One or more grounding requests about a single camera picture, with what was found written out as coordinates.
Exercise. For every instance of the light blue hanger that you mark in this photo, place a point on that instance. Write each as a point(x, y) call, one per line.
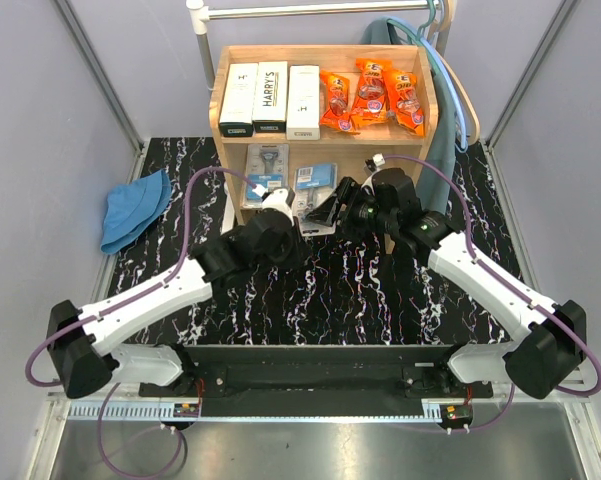
point(461, 141)

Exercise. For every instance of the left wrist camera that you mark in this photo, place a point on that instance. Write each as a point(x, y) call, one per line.
point(280, 200)

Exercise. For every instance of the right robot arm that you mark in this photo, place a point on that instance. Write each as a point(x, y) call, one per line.
point(546, 339)

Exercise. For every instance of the metal clothes rack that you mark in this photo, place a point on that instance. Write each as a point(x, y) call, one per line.
point(201, 14)

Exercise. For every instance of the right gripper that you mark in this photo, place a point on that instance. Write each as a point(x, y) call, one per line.
point(351, 192)

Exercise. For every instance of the white Harry's razor box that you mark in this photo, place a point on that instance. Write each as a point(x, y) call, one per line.
point(270, 102)

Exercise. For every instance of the wooden hanger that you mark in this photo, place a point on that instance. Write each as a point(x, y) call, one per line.
point(438, 36)

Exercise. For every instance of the white H razor box on shelf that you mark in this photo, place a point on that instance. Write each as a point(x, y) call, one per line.
point(236, 114)

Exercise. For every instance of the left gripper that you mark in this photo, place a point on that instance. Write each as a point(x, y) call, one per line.
point(301, 253)

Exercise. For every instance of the blue bucket hat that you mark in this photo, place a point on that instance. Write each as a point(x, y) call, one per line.
point(132, 208)

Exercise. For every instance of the green hanger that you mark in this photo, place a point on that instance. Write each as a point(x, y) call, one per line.
point(425, 30)

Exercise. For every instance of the white h razor box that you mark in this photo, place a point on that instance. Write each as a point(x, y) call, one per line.
point(303, 116)
point(236, 114)

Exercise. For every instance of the wooden two-tier shelf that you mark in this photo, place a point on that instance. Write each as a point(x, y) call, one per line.
point(348, 151)

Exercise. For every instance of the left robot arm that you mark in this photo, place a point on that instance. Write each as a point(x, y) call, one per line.
point(88, 345)

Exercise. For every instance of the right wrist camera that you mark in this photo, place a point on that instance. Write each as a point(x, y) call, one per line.
point(372, 166)

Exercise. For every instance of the orange razor pack horizontal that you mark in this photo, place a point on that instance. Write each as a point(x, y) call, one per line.
point(403, 101)

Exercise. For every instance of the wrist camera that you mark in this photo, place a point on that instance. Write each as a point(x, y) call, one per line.
point(372, 166)
point(280, 200)

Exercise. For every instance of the teal hanging garment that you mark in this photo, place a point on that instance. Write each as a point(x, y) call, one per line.
point(432, 190)

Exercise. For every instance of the Gillette blister pack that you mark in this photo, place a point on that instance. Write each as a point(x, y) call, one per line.
point(312, 186)
point(267, 165)

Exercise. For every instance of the orange razor pack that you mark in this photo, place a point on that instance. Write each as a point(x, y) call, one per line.
point(369, 106)
point(336, 115)

